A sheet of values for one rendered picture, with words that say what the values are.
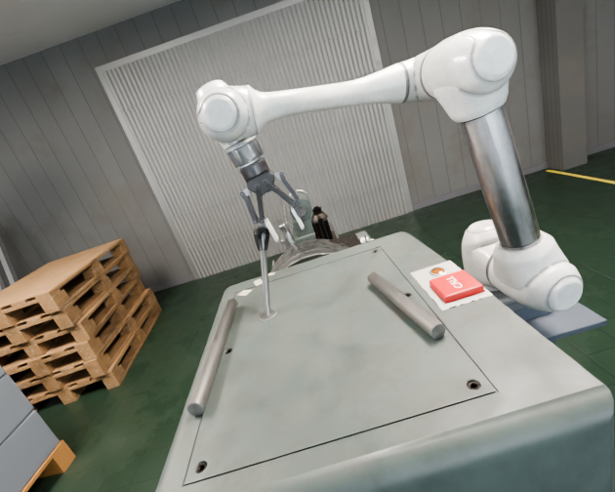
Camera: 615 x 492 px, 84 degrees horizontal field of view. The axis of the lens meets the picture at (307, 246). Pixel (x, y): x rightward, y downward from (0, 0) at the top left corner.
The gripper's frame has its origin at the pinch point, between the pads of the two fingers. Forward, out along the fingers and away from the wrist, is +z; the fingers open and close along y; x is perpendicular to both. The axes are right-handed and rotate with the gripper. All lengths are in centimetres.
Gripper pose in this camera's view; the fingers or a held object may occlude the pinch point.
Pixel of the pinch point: (285, 225)
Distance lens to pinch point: 99.7
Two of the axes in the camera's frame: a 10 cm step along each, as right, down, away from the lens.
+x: 0.1, 3.6, -9.3
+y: -8.9, 4.2, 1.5
